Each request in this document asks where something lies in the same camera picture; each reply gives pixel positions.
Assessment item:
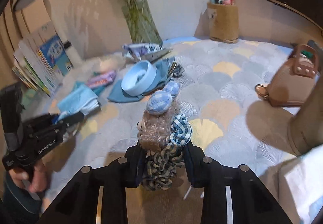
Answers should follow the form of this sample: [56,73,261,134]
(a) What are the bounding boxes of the blue cover booklet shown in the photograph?
[38,35,75,75]

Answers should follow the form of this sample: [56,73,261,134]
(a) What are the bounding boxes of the teal green cloth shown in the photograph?
[74,80,106,96]

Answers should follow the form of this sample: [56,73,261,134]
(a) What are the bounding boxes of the row of upright books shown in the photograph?
[11,37,58,96]

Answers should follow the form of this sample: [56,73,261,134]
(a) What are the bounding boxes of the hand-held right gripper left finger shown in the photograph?
[38,146,147,224]

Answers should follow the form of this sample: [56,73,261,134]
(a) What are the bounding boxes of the teal white checked scrunchie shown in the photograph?
[170,113,192,149]

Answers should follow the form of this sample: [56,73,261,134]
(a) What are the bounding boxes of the white paper sheet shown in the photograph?
[278,146,323,224]

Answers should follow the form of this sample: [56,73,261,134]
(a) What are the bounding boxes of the plush bunny blue checked ears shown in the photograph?
[137,81,181,151]

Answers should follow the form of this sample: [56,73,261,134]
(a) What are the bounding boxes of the purple pink packet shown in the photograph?
[87,70,116,88]

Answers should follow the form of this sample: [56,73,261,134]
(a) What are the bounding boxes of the light blue round bowl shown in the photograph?
[121,60,157,96]

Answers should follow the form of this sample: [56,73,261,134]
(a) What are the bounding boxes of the white chart booklet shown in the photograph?
[19,22,58,68]

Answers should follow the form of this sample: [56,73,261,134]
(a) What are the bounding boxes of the teal blue cloth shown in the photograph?
[107,57,177,103]

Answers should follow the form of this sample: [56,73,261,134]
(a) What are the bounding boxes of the grey navy checked scrunchie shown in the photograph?
[140,142,185,191]

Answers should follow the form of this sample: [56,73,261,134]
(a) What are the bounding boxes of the silver purple patterned packet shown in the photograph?
[122,42,173,63]

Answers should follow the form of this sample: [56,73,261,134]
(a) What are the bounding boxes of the tan handbag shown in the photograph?
[255,43,320,108]

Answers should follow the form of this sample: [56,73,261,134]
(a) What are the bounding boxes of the dark green object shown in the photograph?
[300,40,323,73]

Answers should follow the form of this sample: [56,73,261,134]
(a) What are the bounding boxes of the light blue towel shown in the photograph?
[58,86,100,117]

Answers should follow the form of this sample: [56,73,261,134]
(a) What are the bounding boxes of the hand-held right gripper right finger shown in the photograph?
[185,143,293,224]

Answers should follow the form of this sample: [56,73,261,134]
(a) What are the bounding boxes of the gold key ring charm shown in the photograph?
[255,84,272,101]

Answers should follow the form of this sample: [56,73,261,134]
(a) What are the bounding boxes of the person's left hand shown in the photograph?
[10,157,52,195]

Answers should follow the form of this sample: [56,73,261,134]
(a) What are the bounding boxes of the cream fluffy cloth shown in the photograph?
[83,57,122,75]

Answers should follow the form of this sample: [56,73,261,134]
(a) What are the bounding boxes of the beige pen holder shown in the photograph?
[207,2,240,44]

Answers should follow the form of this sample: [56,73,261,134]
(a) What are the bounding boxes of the fan pattern table mat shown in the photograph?
[43,37,303,166]

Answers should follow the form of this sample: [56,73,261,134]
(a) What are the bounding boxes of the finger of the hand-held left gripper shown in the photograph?
[33,111,85,144]
[24,113,60,130]

